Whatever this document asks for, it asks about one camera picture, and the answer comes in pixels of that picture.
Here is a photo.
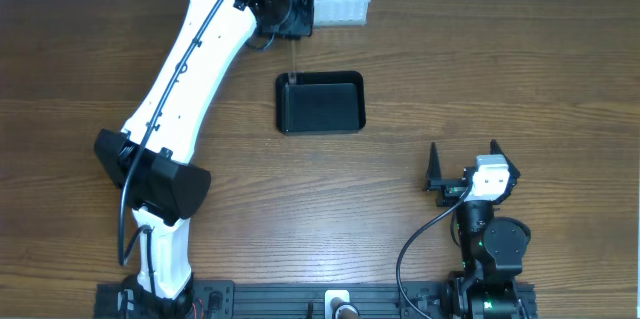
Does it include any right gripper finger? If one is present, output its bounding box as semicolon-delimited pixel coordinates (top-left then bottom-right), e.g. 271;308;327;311
488;138;522;195
424;141;444;183

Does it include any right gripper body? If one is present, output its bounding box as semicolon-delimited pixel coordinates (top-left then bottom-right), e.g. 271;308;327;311
423;176;474;209

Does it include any black tray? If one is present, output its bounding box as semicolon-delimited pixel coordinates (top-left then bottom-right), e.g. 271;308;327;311
274;69;368;136

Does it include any white test tube rack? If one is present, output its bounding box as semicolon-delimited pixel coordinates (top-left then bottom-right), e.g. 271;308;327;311
284;0;372;28

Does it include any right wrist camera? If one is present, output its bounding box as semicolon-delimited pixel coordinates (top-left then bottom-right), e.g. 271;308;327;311
467;154;512;204

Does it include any black cable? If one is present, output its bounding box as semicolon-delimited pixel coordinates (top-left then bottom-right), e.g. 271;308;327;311
116;0;281;300
395;184;474;319

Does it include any mounting rail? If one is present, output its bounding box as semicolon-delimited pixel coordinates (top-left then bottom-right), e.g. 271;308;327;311
94;280;539;319

